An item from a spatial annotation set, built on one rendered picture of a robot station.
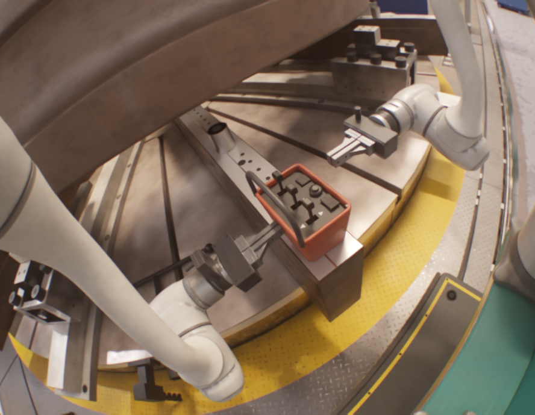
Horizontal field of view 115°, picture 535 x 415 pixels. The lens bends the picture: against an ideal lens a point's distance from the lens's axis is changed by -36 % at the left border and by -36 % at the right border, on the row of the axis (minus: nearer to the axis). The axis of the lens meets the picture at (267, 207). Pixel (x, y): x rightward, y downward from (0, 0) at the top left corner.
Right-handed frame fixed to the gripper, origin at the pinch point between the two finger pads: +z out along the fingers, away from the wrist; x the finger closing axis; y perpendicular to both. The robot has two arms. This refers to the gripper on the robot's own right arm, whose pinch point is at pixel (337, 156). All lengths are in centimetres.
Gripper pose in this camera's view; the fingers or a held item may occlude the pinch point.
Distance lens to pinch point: 59.0
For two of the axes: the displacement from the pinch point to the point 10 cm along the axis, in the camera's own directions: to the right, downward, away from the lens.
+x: 5.1, 5.6, -6.6
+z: -8.2, 5.6, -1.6
